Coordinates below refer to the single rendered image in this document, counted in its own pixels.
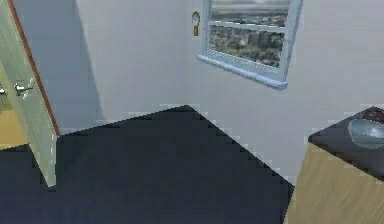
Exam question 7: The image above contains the grey glass bowl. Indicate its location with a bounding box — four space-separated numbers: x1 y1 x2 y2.
347 118 384 150

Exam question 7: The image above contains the white framed window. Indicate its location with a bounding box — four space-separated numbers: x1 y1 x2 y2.
196 0 305 91

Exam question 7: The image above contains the tan cabinet with black top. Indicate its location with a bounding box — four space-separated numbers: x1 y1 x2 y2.
283 106 384 224

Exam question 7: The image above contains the grey-green room door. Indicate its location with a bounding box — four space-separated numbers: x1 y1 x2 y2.
0 0 61 188

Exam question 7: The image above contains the dark brown round object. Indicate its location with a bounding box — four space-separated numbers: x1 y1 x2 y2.
361 107 384 122

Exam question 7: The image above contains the small gold wall ornament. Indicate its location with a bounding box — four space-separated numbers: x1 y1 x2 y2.
191 10 202 38

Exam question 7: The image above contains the silver door handle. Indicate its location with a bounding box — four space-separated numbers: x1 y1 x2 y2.
13 77 36 101

